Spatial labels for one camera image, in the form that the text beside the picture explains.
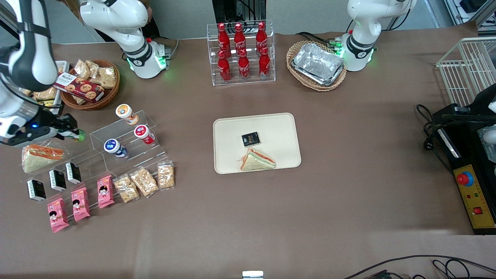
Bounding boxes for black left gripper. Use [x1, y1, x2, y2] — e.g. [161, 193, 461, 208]
[442, 83, 496, 126]

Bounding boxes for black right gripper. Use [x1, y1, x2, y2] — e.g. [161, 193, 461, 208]
[37, 112, 80, 140]

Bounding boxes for green gum bottle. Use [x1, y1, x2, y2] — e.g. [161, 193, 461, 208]
[64, 129, 87, 142]

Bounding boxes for blue gum bottle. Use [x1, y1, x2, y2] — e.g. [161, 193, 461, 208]
[104, 139, 127, 158]

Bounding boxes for orange gum bottle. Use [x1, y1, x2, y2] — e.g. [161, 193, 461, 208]
[115, 104, 139, 126]

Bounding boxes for white rectangular tray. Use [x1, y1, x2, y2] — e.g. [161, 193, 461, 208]
[19, 61, 69, 117]

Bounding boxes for red gum bottle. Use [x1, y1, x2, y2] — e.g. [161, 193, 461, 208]
[134, 124, 156, 145]

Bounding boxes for aluminium foil tray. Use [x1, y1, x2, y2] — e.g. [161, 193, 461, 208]
[291, 62, 346, 87]
[292, 43, 344, 84]

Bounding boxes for beige plastic tray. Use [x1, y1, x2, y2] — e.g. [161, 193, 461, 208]
[213, 113, 302, 175]

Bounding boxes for red cookie box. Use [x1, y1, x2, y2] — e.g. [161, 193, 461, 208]
[52, 72, 105, 103]

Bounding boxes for wrapped triangle sandwich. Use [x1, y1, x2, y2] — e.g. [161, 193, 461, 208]
[21, 143, 65, 174]
[236, 147, 277, 172]

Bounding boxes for black and white box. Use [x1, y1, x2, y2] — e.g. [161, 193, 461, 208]
[26, 179, 47, 203]
[65, 162, 82, 184]
[49, 169, 67, 192]

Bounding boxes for dark brown wicker basket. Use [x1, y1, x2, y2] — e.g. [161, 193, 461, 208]
[60, 59, 121, 111]

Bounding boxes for clear acrylic tiered stand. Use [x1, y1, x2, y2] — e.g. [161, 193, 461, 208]
[19, 110, 176, 217]

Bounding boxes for pink snack pack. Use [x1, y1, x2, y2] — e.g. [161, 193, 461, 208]
[47, 198, 70, 233]
[97, 175, 115, 209]
[71, 187, 91, 222]

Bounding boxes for clear peanut brittle bag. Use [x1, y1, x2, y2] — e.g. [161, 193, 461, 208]
[129, 167, 160, 199]
[157, 161, 175, 190]
[113, 174, 140, 204]

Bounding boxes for black yellow control box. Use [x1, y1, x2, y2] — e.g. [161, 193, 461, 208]
[432, 104, 496, 236]

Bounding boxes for clear acrylic bottle rack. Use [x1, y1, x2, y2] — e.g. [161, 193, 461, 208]
[207, 19, 276, 86]

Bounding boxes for red cola bottle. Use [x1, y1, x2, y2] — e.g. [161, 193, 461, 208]
[217, 22, 231, 59]
[217, 50, 232, 83]
[234, 23, 246, 58]
[255, 21, 268, 55]
[237, 48, 251, 81]
[258, 46, 271, 79]

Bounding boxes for small black snack packet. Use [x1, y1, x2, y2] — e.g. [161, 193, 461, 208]
[241, 132, 261, 148]

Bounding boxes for light tan wicker basket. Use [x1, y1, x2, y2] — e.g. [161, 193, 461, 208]
[286, 40, 347, 92]

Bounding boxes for black equipment rack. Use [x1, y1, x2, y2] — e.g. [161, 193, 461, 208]
[212, 0, 267, 24]

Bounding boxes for white wire basket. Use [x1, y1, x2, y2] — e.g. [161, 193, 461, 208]
[436, 37, 496, 107]

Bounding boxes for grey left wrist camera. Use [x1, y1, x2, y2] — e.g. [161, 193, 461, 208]
[479, 127, 496, 163]

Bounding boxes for black power cable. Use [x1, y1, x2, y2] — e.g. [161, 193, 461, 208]
[416, 104, 455, 176]

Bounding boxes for metal shelf frame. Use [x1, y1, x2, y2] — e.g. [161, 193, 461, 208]
[444, 0, 496, 28]

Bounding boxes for dark frame bar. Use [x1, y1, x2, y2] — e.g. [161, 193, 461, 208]
[0, 6, 18, 34]

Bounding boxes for long black cable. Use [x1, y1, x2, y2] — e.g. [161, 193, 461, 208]
[344, 255, 496, 279]

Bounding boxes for coiled black cable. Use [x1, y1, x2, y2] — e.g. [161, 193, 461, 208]
[432, 259, 496, 279]

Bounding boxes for black base cables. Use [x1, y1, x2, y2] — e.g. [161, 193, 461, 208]
[296, 32, 342, 49]

